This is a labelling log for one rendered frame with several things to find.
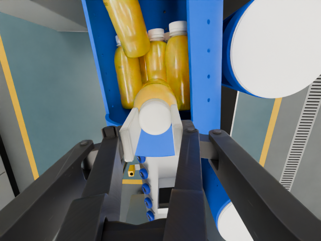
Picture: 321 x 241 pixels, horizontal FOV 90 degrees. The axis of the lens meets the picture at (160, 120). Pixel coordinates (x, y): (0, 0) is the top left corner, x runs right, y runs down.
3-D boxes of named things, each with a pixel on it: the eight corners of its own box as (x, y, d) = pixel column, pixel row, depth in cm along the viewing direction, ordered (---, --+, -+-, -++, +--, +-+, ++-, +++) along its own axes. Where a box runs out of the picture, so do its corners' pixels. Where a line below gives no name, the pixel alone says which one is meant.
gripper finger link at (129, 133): (133, 161, 14) (124, 162, 14) (141, 129, 20) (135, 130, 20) (127, 129, 13) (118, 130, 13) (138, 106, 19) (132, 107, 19)
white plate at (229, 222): (265, 254, 68) (263, 251, 69) (306, 207, 59) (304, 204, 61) (206, 237, 65) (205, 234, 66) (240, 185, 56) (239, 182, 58)
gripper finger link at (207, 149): (185, 144, 11) (228, 141, 11) (178, 119, 16) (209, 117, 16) (186, 162, 12) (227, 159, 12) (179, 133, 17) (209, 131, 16)
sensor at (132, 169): (130, 169, 71) (128, 177, 66) (129, 164, 70) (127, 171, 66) (148, 168, 71) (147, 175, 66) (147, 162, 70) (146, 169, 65)
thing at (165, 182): (158, 182, 70) (157, 214, 55) (157, 175, 68) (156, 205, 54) (181, 180, 69) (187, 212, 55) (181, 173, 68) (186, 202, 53)
